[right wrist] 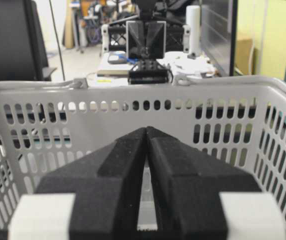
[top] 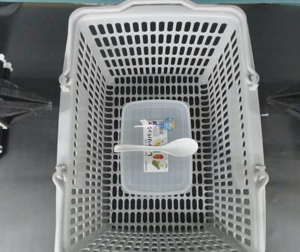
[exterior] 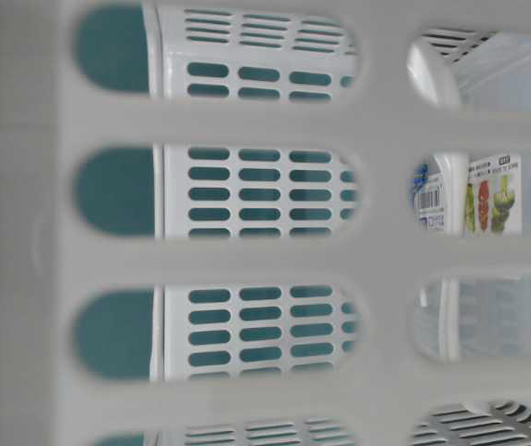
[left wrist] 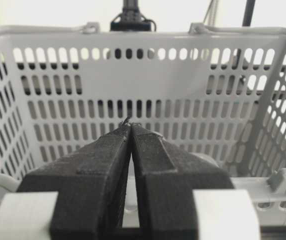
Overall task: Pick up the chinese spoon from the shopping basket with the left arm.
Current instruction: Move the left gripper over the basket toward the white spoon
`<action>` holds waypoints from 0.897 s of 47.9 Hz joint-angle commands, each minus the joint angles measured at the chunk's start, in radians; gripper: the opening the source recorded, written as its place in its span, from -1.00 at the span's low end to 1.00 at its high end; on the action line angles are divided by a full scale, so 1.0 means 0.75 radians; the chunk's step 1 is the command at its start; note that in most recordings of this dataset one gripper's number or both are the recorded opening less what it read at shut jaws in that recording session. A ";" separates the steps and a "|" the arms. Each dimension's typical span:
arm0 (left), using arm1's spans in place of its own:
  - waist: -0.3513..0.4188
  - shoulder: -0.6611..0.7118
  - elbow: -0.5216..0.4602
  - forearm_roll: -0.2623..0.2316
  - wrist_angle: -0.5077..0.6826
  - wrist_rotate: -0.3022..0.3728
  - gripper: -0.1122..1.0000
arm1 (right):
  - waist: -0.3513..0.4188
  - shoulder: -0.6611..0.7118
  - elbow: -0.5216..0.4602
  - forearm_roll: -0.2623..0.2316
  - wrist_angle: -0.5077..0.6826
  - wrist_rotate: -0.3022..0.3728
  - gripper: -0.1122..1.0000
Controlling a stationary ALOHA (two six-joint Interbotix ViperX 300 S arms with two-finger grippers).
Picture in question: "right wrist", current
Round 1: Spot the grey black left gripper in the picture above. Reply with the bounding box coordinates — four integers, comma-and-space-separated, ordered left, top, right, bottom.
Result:
101, 0, 191, 85

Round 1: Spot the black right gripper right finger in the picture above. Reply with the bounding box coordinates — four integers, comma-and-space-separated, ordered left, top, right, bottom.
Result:
145, 126, 286, 240

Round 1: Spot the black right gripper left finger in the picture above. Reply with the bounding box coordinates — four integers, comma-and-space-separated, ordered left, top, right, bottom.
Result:
8, 127, 147, 240

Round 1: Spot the grey plastic shopping basket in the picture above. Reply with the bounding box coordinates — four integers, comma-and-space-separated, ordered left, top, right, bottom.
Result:
0, 76, 286, 230

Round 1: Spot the black monitor screen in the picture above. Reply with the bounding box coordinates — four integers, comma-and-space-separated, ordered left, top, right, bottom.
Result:
200, 0, 238, 77

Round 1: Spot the cardboard box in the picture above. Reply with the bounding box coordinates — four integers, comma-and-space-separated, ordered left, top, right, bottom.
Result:
235, 37, 254, 75

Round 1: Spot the black office chair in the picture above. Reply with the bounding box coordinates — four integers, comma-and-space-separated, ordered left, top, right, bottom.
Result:
0, 0, 55, 82

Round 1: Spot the white cylinder post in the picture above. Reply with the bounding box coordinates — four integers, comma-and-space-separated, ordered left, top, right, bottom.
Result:
185, 5, 202, 59

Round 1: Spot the black hanging cable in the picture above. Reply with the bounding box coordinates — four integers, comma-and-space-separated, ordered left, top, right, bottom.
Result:
48, 0, 67, 81

